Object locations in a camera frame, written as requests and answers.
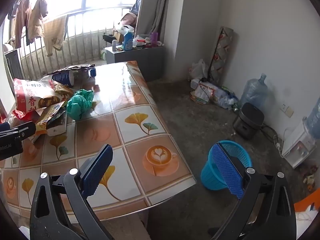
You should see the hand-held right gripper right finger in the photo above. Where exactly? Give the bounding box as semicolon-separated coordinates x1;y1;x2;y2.
211;142;297;240

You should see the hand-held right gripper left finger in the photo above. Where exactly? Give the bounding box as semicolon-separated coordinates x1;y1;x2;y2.
29;144;114;240

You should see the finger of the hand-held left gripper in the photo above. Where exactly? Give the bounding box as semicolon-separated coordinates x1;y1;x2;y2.
11;121;37;141

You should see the small red wrapper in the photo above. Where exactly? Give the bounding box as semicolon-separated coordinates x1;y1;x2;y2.
11;109;39;127

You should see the blue plastic waste basket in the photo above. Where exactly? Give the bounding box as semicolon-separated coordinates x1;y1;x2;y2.
200;140;252;190

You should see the yellow snack packet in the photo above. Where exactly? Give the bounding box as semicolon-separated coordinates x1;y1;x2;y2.
32;101;67;143

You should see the white and dark packet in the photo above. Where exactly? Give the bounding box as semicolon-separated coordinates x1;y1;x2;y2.
46;109;68;137

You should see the large red snack bag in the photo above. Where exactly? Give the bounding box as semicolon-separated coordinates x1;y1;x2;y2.
13;78;62;113

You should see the golden snack wrapper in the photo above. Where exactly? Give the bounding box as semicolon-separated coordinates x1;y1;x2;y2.
53;82;73;99

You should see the green plastic bag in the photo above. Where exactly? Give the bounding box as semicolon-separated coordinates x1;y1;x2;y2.
66;89;95;121

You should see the dark brown snack wrapper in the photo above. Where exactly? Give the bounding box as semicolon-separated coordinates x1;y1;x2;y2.
53;64;96;74

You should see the clear bottle with blue cap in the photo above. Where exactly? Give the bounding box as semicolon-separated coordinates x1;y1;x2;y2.
73;67;97;78

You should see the black rice cooker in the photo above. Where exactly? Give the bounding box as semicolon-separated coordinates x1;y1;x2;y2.
232;102;265;141

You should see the pile of floor litter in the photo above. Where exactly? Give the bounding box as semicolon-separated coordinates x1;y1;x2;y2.
189;78;239;110

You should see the empty blue water jug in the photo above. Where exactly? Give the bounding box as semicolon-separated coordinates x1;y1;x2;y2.
239;73;268;111

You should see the orange cloth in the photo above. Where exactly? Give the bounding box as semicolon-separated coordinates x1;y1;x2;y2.
293;194;320;214

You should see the blue water jug on dispenser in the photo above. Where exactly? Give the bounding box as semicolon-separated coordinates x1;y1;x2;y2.
305;99;320;132

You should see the white plastic bag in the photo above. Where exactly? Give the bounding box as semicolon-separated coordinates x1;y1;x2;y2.
188;59;209;80
117;24;136;35

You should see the metal balcony railing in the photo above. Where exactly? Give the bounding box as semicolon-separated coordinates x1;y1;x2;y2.
4;5;135;80

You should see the pinkish brown hanging garment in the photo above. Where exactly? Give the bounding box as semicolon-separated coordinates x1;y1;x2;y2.
14;0;32;48

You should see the brown hanging jacket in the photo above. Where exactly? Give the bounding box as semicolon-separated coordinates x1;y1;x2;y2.
27;0;49;43

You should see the grey cabinet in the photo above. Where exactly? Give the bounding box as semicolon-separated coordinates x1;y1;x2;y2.
104;45;166;82

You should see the dark hanging garment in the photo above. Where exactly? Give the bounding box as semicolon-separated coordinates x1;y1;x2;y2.
7;0;21;20

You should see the black box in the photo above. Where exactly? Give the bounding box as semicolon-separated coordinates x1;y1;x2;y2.
103;33;118;44

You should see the blue detergent bottle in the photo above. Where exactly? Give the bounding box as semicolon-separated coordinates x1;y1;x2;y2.
123;31;135;51

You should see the pinkish cloth bundle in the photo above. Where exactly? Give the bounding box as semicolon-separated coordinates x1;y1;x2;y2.
121;12;138;27

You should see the grey curtain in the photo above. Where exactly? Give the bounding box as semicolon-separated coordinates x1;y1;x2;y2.
136;0;171;42

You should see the wall socket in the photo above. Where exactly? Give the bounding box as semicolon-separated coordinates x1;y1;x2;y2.
280;102;295;117

